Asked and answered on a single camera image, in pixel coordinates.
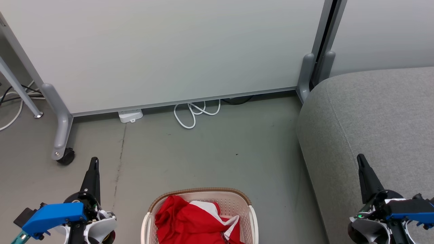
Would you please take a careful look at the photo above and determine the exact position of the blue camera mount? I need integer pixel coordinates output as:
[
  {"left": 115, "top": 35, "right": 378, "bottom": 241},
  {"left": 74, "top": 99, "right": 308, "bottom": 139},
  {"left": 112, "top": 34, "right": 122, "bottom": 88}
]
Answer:
[
  {"left": 21, "top": 202, "right": 88, "bottom": 238},
  {"left": 389, "top": 211, "right": 434, "bottom": 230}
]

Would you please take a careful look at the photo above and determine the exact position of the grey partition foot with caster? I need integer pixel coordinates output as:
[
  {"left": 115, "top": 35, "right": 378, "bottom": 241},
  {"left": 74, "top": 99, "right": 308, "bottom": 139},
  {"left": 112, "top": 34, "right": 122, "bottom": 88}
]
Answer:
[{"left": 41, "top": 83, "right": 74, "bottom": 161}]

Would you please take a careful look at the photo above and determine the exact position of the right blue camera mount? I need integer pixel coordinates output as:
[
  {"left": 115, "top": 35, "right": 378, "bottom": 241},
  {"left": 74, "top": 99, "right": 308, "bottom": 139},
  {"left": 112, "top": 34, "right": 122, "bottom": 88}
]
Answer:
[{"left": 389, "top": 211, "right": 434, "bottom": 230}]

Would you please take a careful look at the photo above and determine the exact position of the grey metal table leg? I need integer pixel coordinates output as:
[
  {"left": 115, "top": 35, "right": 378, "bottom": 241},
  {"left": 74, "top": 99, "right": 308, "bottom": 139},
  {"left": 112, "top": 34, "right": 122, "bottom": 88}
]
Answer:
[{"left": 0, "top": 56, "right": 44, "bottom": 119}]

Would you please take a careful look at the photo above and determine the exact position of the cream perforated laundry basket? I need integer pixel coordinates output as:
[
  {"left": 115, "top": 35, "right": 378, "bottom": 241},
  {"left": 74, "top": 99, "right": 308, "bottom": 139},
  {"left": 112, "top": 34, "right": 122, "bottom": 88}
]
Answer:
[{"left": 141, "top": 187, "right": 259, "bottom": 244}]

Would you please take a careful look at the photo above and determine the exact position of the white loose cable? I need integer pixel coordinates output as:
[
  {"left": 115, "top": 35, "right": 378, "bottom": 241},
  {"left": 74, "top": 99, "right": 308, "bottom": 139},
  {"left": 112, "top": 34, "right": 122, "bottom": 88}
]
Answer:
[{"left": 0, "top": 80, "right": 45, "bottom": 131}]

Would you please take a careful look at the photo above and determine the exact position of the left teal cable connector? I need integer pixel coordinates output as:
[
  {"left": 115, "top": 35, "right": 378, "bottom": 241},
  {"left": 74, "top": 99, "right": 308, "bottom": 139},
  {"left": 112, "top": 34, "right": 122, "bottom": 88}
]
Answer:
[{"left": 11, "top": 231, "right": 31, "bottom": 244}]

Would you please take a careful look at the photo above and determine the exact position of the white coiled cable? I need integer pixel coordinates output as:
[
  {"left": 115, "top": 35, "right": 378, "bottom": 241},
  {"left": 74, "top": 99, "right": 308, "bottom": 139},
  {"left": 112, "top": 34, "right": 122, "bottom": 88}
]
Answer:
[{"left": 173, "top": 99, "right": 222, "bottom": 130}]

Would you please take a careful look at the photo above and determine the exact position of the black caster wheel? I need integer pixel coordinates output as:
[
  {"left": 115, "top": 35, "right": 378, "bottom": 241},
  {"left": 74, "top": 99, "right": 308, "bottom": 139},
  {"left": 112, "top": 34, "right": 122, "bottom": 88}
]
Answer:
[{"left": 56, "top": 147, "right": 76, "bottom": 166}]

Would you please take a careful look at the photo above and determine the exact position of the thin black cable bundle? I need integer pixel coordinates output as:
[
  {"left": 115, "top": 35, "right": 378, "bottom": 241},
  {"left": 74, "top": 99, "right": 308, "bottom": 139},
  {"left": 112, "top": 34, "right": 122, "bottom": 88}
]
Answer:
[{"left": 0, "top": 84, "right": 44, "bottom": 106}]

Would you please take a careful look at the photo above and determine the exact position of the left blue camera mount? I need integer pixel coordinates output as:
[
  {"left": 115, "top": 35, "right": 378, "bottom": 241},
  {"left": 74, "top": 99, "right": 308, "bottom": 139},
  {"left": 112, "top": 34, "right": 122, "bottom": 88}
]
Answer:
[{"left": 21, "top": 202, "right": 88, "bottom": 238}]

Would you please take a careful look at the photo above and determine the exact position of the wide white partition panel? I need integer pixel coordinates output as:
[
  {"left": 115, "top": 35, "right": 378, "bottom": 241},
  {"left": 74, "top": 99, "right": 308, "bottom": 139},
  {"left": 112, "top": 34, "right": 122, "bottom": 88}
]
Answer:
[{"left": 0, "top": 0, "right": 334, "bottom": 118}]

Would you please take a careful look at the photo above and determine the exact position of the grey fabric sofa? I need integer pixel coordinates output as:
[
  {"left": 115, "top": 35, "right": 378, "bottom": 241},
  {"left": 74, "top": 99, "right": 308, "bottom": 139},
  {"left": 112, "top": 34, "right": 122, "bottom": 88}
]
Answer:
[{"left": 296, "top": 66, "right": 434, "bottom": 244}]

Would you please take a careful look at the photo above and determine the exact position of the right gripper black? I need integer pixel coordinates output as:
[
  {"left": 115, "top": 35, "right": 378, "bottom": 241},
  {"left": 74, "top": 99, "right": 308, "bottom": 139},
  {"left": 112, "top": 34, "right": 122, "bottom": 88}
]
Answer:
[{"left": 357, "top": 154, "right": 405, "bottom": 218}]

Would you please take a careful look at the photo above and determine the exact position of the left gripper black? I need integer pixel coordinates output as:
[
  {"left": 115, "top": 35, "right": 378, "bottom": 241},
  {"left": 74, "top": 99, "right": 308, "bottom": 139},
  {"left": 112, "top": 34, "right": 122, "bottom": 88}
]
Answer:
[{"left": 64, "top": 157, "right": 102, "bottom": 218}]

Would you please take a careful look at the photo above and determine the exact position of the white power strip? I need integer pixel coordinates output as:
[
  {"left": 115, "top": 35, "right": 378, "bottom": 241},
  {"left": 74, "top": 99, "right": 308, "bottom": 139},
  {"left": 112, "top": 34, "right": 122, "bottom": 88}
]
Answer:
[{"left": 118, "top": 109, "right": 144, "bottom": 124}]

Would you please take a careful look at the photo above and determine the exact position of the narrow white partition panel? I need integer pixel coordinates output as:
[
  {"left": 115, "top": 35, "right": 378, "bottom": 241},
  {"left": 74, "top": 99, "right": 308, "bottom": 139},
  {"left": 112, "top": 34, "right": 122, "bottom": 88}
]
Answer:
[{"left": 330, "top": 0, "right": 434, "bottom": 77}]

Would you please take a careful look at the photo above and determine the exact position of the plain red garment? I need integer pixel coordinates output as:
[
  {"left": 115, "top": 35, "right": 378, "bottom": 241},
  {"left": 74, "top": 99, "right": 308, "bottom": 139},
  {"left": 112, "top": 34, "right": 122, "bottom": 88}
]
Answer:
[{"left": 155, "top": 195, "right": 217, "bottom": 244}]

